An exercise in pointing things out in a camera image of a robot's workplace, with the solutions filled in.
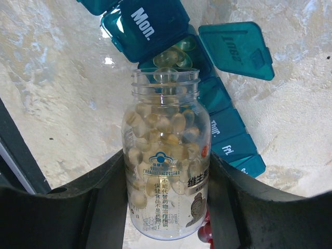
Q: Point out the teal weekly pill organizer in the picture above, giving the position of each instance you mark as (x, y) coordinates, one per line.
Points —
(143, 29)

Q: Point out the amber pill bottle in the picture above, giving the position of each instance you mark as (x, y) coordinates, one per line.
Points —
(166, 141)

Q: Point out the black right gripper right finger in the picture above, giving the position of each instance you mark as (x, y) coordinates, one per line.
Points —
(246, 213)

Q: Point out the dark grapes on table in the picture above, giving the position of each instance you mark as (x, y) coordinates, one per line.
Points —
(205, 232)

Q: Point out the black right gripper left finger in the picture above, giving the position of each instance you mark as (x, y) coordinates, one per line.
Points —
(88, 212)

